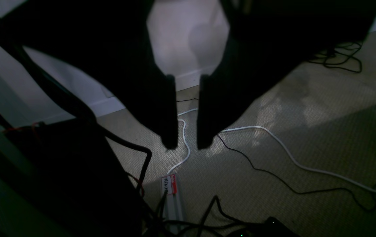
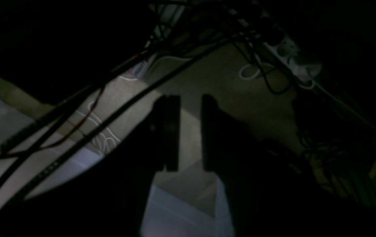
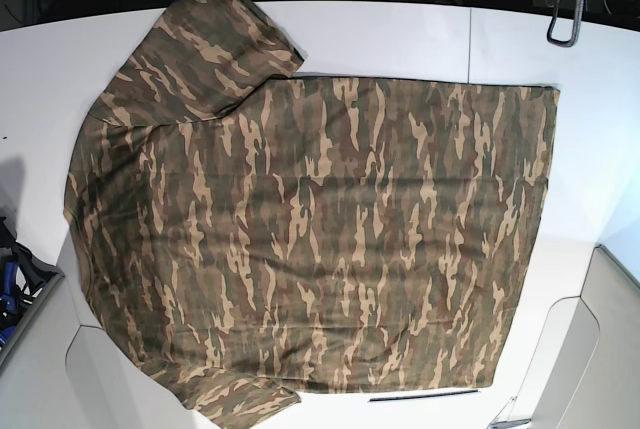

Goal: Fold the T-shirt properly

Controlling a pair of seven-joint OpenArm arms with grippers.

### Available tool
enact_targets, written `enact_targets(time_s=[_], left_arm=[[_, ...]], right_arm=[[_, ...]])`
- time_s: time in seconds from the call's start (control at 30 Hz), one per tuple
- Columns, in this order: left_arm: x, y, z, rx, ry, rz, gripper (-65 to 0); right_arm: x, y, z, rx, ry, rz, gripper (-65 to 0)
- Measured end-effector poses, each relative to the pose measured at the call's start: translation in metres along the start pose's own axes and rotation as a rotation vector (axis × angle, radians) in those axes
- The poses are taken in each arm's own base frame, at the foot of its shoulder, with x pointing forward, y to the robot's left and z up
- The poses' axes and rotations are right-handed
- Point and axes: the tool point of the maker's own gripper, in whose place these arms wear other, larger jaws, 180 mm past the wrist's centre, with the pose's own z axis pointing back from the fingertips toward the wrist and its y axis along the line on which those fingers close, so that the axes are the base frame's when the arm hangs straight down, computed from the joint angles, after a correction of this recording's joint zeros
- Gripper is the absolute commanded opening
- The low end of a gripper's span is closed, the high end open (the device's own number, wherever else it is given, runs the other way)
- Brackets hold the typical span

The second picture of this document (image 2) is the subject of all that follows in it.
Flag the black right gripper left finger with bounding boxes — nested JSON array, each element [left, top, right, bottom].
[[149, 95, 181, 171]]

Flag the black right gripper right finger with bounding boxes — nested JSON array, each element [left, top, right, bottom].
[[201, 94, 241, 172]]

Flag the white power strip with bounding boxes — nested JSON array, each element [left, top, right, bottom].
[[264, 30, 322, 84]]

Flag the black braided cable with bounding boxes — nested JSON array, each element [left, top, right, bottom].
[[0, 36, 231, 227]]

